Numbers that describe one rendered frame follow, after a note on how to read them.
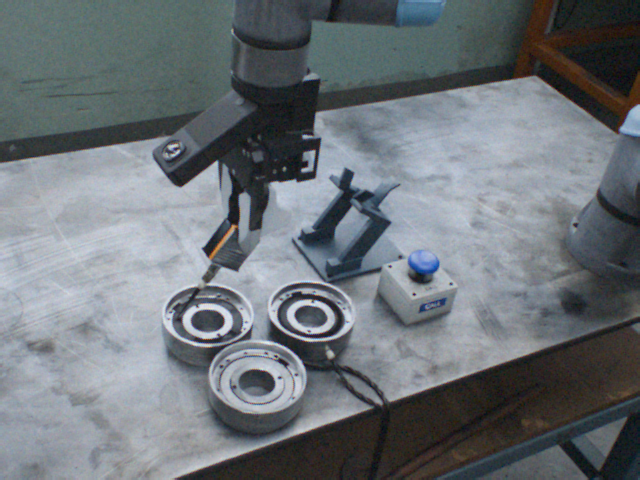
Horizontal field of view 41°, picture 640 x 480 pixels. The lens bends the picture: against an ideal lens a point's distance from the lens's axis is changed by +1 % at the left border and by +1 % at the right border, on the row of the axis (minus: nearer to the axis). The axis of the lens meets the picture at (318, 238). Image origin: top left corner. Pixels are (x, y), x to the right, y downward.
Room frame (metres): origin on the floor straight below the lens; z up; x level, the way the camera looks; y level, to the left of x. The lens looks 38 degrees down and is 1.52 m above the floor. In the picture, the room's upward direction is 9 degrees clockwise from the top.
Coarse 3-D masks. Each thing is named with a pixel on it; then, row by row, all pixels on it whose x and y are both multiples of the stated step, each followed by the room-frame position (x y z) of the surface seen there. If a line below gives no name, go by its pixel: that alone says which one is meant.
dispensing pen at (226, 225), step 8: (224, 224) 0.74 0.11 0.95; (232, 224) 0.74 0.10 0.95; (216, 232) 0.74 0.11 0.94; (224, 232) 0.73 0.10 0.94; (208, 240) 0.74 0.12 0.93; (216, 240) 0.73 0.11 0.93; (208, 248) 0.73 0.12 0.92; (208, 256) 0.72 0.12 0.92; (208, 272) 0.72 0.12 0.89; (216, 272) 0.73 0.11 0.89; (200, 280) 0.72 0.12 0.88; (208, 280) 0.72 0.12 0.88; (200, 288) 0.72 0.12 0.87; (192, 296) 0.72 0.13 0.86
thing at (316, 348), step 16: (288, 288) 0.78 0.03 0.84; (304, 288) 0.79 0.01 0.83; (320, 288) 0.79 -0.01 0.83; (336, 288) 0.79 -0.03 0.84; (272, 304) 0.75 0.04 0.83; (304, 304) 0.76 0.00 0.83; (320, 304) 0.77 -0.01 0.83; (352, 304) 0.76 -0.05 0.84; (272, 320) 0.72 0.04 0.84; (288, 320) 0.73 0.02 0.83; (304, 320) 0.76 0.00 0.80; (320, 320) 0.76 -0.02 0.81; (352, 320) 0.74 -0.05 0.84; (272, 336) 0.71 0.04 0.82; (288, 336) 0.70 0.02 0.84; (336, 336) 0.71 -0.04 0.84; (304, 352) 0.69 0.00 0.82; (320, 352) 0.70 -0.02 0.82; (336, 352) 0.72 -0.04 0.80
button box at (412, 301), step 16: (384, 272) 0.84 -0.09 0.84; (400, 272) 0.83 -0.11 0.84; (384, 288) 0.83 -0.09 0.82; (400, 288) 0.81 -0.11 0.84; (416, 288) 0.81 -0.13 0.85; (432, 288) 0.81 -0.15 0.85; (448, 288) 0.82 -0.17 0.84; (400, 304) 0.80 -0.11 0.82; (416, 304) 0.79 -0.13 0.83; (432, 304) 0.80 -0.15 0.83; (448, 304) 0.82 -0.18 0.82; (416, 320) 0.79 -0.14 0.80
